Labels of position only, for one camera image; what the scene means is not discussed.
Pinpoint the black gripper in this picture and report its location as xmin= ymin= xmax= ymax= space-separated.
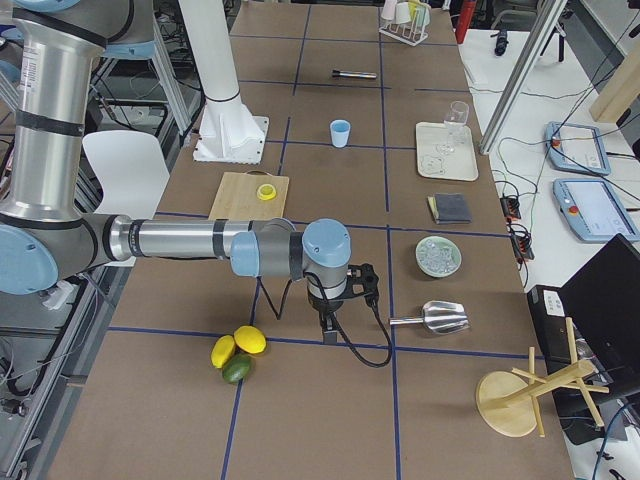
xmin=305 ymin=263 xmax=379 ymax=344

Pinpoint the yellow lemon slice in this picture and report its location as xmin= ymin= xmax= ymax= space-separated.
xmin=256 ymin=183 xmax=277 ymax=201

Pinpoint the steel muddler black tip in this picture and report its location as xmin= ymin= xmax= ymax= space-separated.
xmin=331 ymin=69 xmax=378 ymax=80

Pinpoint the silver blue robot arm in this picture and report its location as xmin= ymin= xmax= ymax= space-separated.
xmin=1 ymin=1 xmax=379 ymax=343

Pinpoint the yellow lemon upper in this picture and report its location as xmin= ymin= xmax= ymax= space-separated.
xmin=233 ymin=325 xmax=267 ymax=354

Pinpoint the yellow lemon left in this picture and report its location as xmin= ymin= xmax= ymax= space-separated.
xmin=210 ymin=335 xmax=236 ymax=369

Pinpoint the wooden cup tree stand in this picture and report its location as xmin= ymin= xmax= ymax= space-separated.
xmin=475 ymin=317 xmax=609 ymax=437

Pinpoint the light blue plastic cup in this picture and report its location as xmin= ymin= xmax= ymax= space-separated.
xmin=330 ymin=119 xmax=351 ymax=148

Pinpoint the white cup rack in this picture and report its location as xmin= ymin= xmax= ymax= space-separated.
xmin=379 ymin=0 xmax=431 ymax=46

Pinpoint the green lime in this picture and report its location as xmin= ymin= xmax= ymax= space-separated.
xmin=222 ymin=353 xmax=253 ymax=384

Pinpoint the steel ice scoop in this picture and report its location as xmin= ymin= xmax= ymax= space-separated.
xmin=389 ymin=300 xmax=470 ymax=335

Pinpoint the green bowl of ice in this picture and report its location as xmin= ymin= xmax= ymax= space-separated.
xmin=415 ymin=236 xmax=462 ymax=278

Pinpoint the bamboo cutting board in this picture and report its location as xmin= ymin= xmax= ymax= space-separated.
xmin=209 ymin=172 xmax=289 ymax=220

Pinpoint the grey folded cloth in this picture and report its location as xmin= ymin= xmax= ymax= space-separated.
xmin=427 ymin=193 xmax=472 ymax=224

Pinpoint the cream bear tray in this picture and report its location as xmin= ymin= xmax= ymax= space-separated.
xmin=415 ymin=122 xmax=479 ymax=182

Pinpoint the clear wine glass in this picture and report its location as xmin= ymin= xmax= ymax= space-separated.
xmin=437 ymin=100 xmax=469 ymax=154

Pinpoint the white plastic chair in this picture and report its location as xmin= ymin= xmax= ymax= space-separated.
xmin=82 ymin=130 xmax=169 ymax=219

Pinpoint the black laptop computer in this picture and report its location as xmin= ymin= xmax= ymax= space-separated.
xmin=526 ymin=233 xmax=640 ymax=401

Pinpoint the lower teach pendant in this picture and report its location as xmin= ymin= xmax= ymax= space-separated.
xmin=552 ymin=179 xmax=639 ymax=244

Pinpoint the teach pendant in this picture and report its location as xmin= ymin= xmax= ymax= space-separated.
xmin=552 ymin=179 xmax=639 ymax=244
xmin=545 ymin=121 xmax=611 ymax=176

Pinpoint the upper teach pendant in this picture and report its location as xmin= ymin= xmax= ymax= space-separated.
xmin=545 ymin=121 xmax=611 ymax=176

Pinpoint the red fire extinguisher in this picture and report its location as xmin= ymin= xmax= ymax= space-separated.
xmin=455 ymin=0 xmax=477 ymax=45

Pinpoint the aluminium frame post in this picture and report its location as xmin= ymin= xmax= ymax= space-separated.
xmin=479 ymin=0 xmax=567 ymax=155

